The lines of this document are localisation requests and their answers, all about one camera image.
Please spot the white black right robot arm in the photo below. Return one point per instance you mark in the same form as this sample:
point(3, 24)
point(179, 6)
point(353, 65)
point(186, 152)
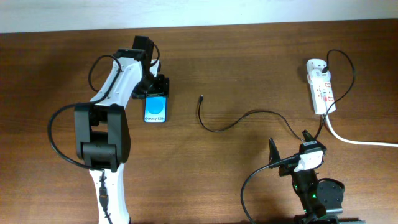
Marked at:
point(321, 199)

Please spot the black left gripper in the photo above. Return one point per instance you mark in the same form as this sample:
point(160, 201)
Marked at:
point(161, 86)

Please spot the white power strip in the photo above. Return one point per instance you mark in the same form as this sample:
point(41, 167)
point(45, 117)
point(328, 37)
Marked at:
point(322, 97)

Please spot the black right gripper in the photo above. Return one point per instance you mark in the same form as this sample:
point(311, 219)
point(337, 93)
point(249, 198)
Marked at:
point(274, 154)

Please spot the white USB charger adapter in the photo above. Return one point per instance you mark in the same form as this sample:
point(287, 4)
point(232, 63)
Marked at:
point(315, 72)

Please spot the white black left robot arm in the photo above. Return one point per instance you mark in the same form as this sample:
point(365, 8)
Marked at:
point(102, 135)

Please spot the blue Galaxy smartphone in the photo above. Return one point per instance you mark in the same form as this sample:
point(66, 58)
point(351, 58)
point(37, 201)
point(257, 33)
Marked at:
point(155, 109)

